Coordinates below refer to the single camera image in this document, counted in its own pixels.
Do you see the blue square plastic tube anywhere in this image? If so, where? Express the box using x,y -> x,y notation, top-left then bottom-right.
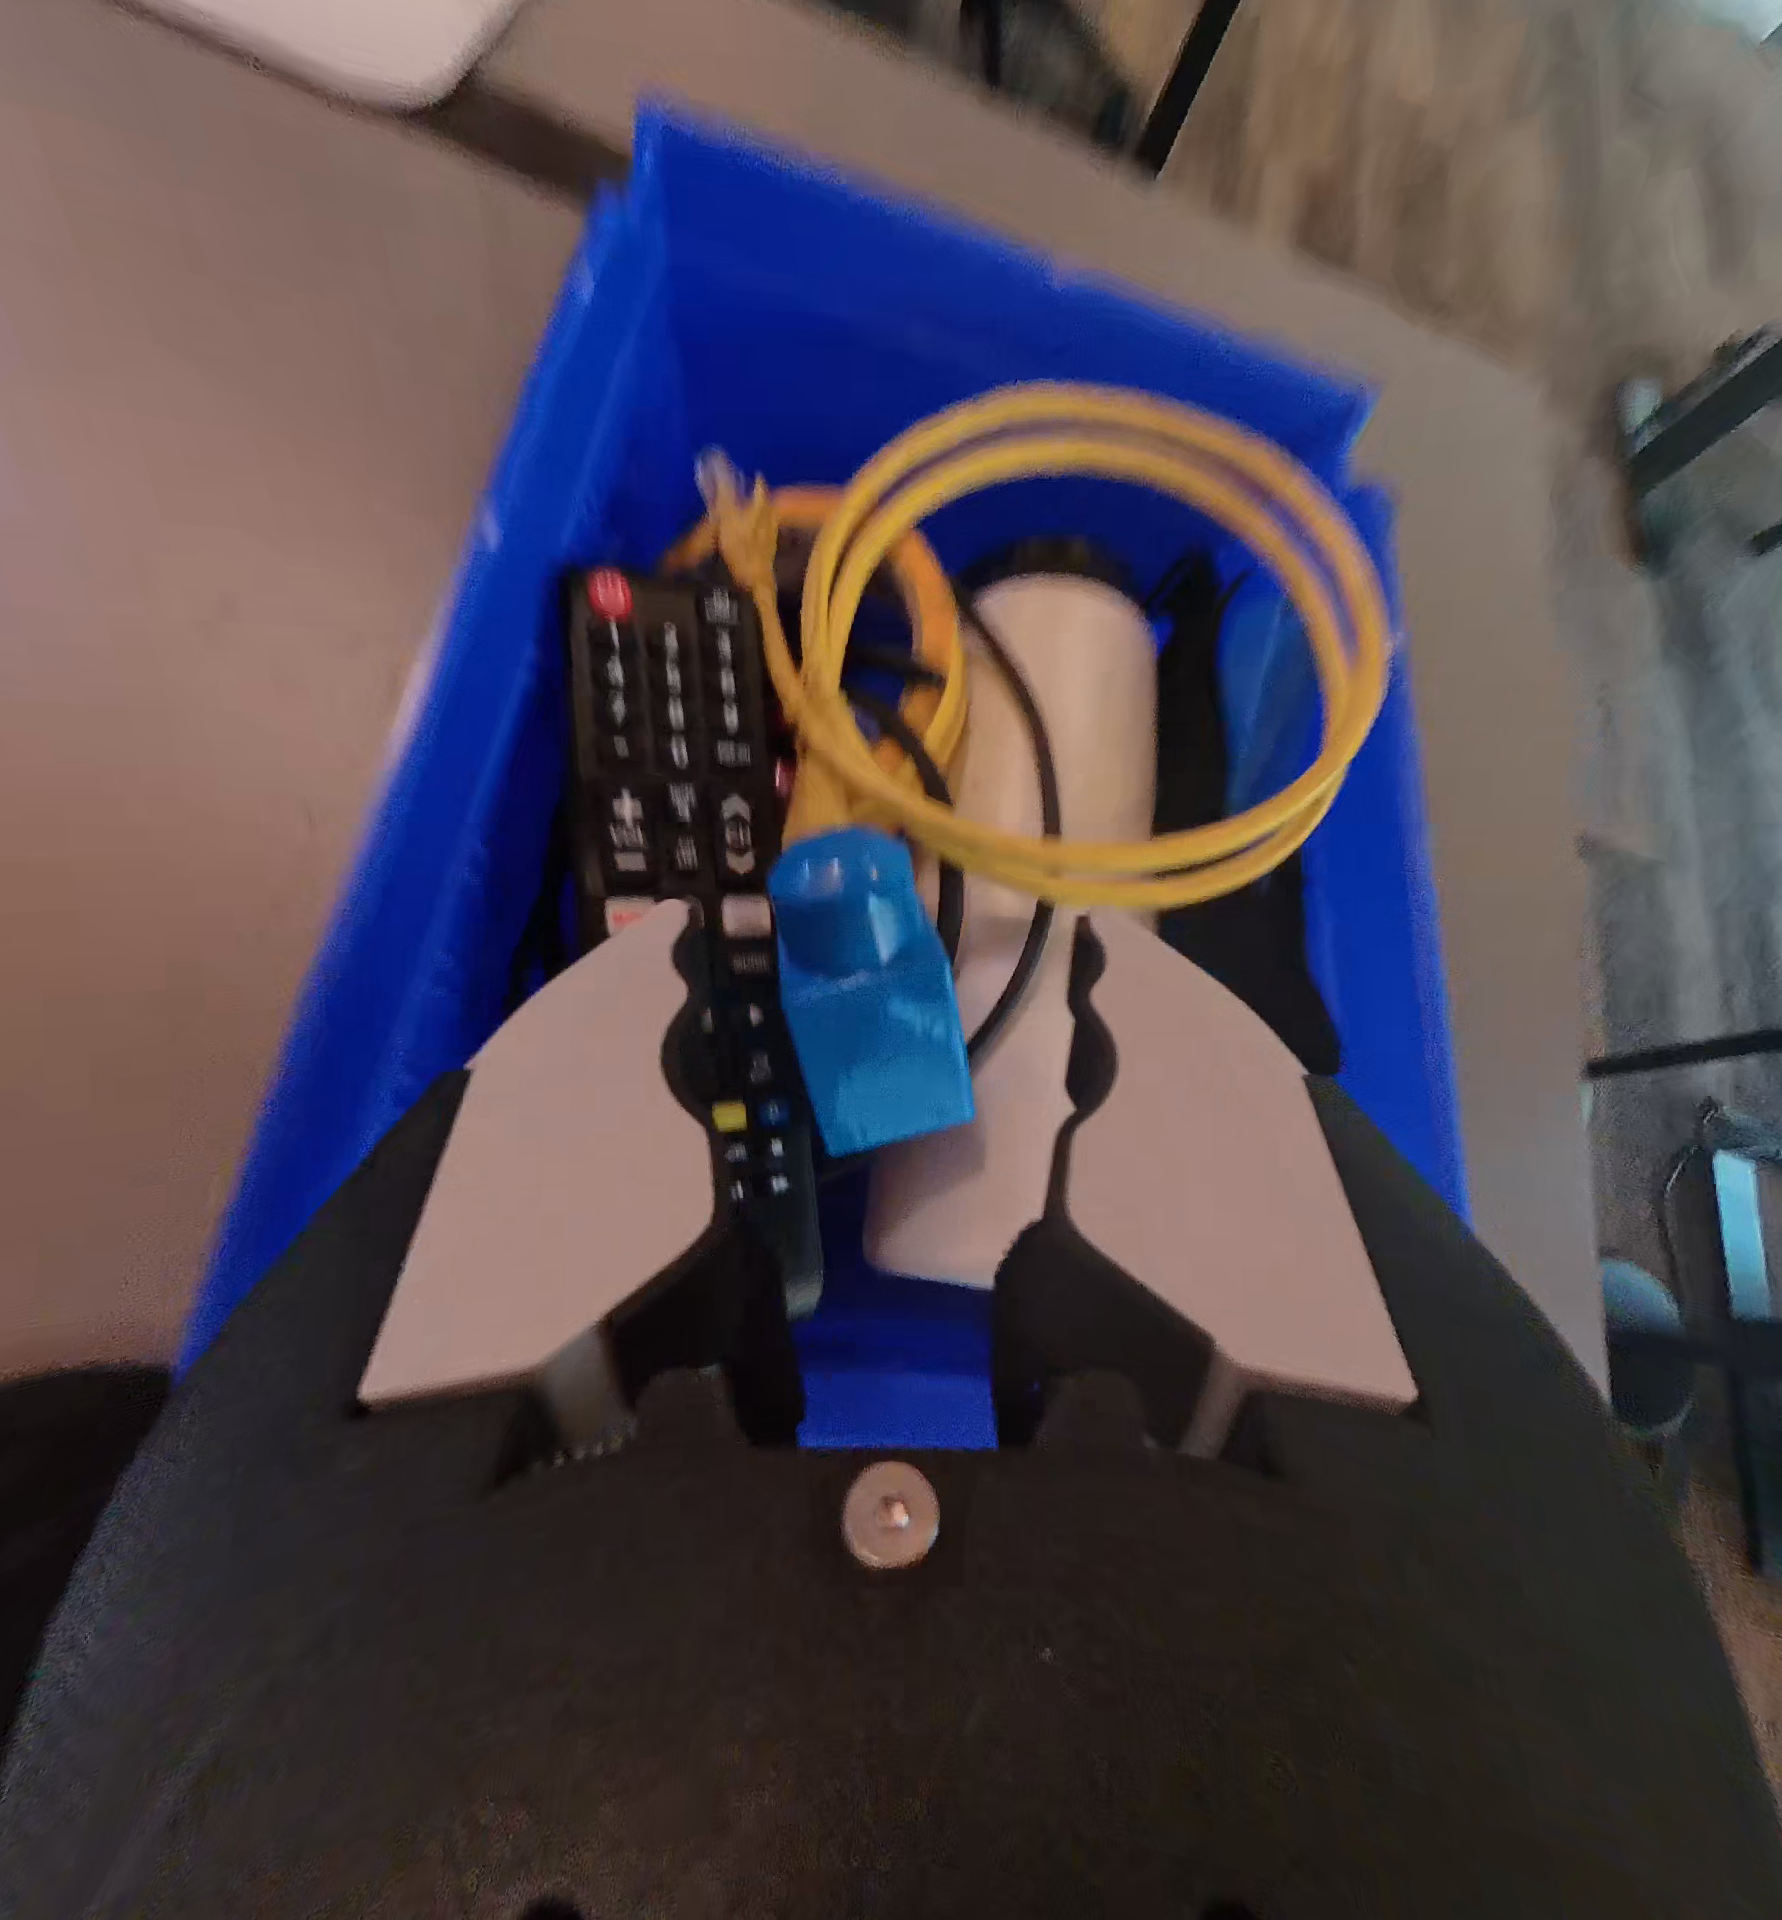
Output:
765,825 -> 978,1160

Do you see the black panel desk lamp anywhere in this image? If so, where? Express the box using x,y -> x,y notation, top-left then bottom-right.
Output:
117,0 -> 520,110

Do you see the black metal frame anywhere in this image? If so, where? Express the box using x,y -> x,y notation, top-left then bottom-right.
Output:
1580,1015 -> 1782,1582
1618,285 -> 1782,565

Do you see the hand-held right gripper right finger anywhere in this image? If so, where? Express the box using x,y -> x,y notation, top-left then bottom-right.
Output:
991,915 -> 1425,1461

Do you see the dark cloth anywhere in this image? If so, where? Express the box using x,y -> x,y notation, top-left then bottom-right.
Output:
0,1361 -> 179,1920

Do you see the white cylindrical bottle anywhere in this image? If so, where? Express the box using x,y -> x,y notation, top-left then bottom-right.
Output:
861,541 -> 1166,1296

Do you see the black TV remote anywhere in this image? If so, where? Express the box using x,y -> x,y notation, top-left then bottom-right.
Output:
568,566 -> 827,1322

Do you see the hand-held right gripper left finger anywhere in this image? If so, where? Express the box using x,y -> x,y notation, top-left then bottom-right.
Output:
355,902 -> 805,1448

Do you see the grey desk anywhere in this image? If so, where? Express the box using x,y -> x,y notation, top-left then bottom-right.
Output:
0,0 -> 1611,1402

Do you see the blue storage bin white label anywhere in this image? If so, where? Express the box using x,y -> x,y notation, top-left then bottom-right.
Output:
169,95 -> 1479,1456

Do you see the yellow network cable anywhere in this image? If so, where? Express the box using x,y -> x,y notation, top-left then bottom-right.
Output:
797,381 -> 1394,916

